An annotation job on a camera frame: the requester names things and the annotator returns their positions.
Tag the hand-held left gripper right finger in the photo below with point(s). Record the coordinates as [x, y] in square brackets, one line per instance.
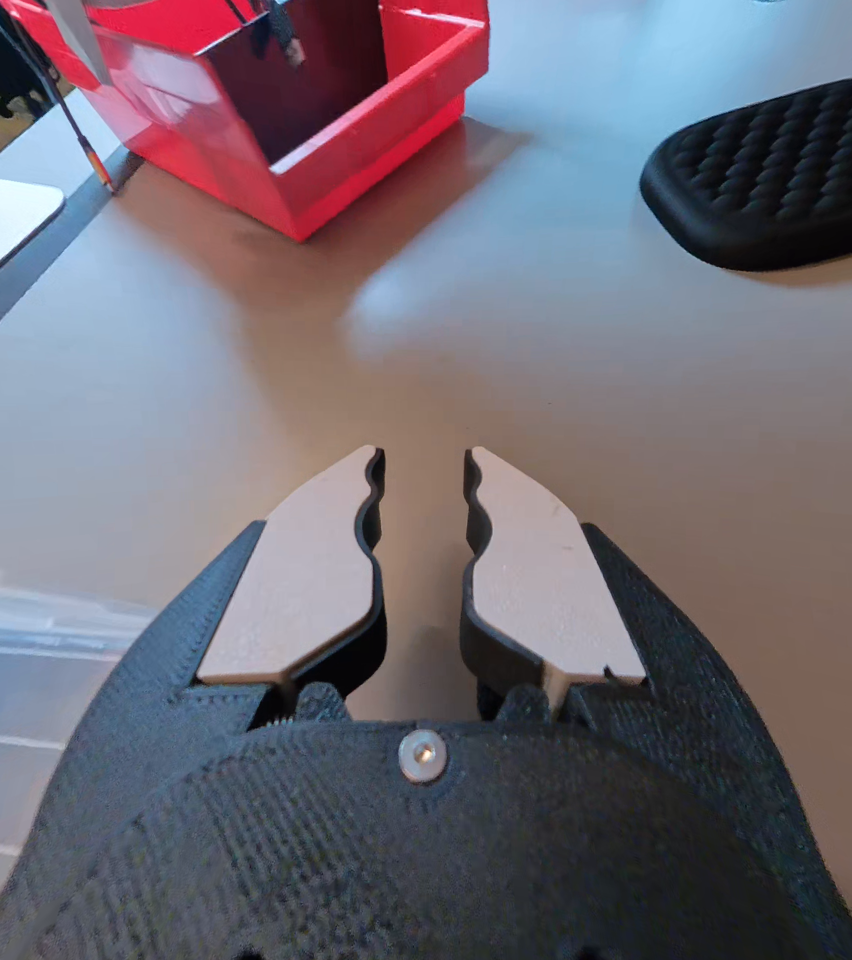
[546, 592]

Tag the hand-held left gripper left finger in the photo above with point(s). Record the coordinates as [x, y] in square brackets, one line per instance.
[298, 592]

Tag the clear plastic bin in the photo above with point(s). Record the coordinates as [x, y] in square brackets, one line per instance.
[5, 675]

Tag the red plastic bin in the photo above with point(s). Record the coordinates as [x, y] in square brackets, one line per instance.
[170, 120]

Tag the black padded chair armrest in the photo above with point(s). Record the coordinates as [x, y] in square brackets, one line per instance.
[786, 180]

